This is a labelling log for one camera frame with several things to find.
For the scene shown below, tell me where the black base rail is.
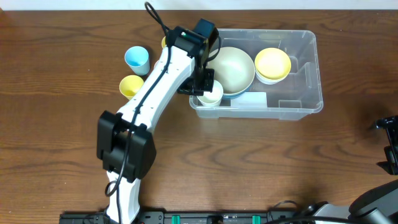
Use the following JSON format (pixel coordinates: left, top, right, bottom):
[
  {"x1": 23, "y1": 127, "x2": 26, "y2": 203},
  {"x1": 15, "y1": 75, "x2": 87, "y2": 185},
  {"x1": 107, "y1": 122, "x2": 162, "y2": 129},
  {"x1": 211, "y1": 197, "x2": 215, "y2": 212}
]
[{"x1": 59, "y1": 210, "x2": 296, "y2": 224}]

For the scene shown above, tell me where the beige bowl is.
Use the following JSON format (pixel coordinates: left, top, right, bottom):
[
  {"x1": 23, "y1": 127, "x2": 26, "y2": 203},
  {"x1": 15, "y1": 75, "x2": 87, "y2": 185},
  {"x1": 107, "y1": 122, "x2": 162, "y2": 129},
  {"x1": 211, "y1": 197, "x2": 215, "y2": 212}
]
[{"x1": 207, "y1": 47, "x2": 255, "y2": 94}]

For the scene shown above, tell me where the dark blue bowl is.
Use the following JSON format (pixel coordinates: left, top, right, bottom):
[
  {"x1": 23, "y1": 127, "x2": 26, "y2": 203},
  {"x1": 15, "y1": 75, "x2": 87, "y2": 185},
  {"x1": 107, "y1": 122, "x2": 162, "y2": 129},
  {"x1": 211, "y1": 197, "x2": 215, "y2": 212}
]
[
  {"x1": 224, "y1": 85, "x2": 252, "y2": 94},
  {"x1": 222, "y1": 92, "x2": 243, "y2": 100}
]

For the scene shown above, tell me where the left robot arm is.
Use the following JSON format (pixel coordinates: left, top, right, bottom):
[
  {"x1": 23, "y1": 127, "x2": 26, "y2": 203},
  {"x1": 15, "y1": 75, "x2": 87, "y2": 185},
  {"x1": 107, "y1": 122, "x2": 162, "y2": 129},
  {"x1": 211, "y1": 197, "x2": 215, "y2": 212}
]
[{"x1": 96, "y1": 19, "x2": 219, "y2": 223}]

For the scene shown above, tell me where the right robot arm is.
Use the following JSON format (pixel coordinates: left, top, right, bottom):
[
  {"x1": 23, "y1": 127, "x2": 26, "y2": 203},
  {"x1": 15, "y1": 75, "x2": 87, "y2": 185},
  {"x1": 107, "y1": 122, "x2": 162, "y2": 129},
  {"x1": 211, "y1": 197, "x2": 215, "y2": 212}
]
[{"x1": 307, "y1": 116, "x2": 397, "y2": 223}]

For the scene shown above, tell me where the light blue cup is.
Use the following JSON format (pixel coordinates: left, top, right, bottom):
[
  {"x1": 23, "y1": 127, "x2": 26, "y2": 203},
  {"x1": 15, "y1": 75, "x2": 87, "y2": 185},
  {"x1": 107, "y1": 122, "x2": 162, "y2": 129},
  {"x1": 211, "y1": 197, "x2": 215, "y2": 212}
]
[{"x1": 124, "y1": 46, "x2": 150, "y2": 76}]

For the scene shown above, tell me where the pale green white cup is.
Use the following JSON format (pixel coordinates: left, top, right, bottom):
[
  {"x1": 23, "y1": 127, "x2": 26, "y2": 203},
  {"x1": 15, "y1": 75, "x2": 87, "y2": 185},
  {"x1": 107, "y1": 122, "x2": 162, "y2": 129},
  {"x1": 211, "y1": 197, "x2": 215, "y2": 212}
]
[{"x1": 197, "y1": 80, "x2": 223, "y2": 107}]

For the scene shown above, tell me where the yellow cup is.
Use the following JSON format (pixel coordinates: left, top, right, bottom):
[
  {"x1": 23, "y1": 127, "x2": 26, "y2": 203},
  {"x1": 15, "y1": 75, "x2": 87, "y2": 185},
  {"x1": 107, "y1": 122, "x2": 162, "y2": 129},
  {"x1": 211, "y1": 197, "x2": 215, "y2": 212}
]
[
  {"x1": 119, "y1": 75, "x2": 144, "y2": 100},
  {"x1": 161, "y1": 37, "x2": 166, "y2": 48}
]

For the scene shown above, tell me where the white bowl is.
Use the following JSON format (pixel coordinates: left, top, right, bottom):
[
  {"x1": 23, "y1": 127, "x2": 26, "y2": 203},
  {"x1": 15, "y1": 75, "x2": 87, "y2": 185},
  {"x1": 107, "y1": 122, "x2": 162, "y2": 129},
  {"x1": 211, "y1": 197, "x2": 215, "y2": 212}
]
[{"x1": 257, "y1": 77, "x2": 284, "y2": 85}]

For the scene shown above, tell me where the clear plastic storage container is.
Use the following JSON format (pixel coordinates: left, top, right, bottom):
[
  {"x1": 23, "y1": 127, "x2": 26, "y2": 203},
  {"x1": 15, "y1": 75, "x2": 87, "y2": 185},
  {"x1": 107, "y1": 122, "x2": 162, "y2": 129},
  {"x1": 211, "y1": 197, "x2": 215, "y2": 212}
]
[{"x1": 189, "y1": 29, "x2": 323, "y2": 120}]

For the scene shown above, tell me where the yellow bowl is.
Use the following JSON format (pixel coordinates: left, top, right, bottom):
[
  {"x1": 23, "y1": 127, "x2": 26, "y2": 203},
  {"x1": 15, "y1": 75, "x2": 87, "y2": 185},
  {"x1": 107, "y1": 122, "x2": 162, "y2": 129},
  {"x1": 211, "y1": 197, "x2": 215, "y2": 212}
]
[{"x1": 254, "y1": 48, "x2": 292, "y2": 80}]

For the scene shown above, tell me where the grey bowl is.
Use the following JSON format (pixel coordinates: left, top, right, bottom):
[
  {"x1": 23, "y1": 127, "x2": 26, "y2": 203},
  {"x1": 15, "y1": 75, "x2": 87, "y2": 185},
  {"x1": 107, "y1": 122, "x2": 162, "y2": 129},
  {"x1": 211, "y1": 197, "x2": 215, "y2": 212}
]
[{"x1": 256, "y1": 69, "x2": 288, "y2": 85}]

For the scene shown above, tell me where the left black cable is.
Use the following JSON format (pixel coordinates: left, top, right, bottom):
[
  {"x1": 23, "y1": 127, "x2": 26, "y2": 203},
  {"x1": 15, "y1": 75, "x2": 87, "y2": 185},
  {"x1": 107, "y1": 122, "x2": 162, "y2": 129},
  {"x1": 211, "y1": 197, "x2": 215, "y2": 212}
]
[{"x1": 104, "y1": 1, "x2": 222, "y2": 224}]

